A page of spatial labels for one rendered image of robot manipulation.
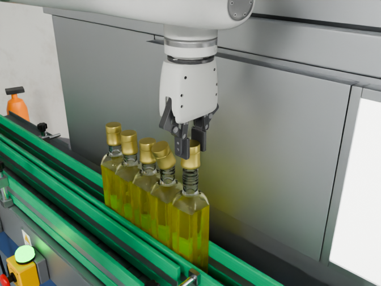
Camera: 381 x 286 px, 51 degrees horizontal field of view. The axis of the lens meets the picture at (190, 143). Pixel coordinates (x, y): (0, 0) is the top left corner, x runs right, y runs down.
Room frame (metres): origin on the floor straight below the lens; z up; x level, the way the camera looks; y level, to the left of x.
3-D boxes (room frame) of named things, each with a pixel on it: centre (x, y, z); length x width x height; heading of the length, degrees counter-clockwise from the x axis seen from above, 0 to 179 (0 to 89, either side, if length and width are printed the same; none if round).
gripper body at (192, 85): (0.63, 0.00, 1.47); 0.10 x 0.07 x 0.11; 136
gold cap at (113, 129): (0.79, 0.17, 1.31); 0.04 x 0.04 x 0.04
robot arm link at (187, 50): (0.63, 0.00, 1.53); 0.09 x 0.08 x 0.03; 136
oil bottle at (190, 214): (0.63, 0.00, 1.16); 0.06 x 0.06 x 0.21; 46
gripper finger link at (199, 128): (0.65, -0.02, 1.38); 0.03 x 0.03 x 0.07; 46
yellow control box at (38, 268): (0.75, 0.40, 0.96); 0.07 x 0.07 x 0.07; 46
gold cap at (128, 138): (0.75, 0.13, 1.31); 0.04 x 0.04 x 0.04
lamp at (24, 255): (0.75, 0.40, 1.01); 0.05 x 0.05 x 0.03
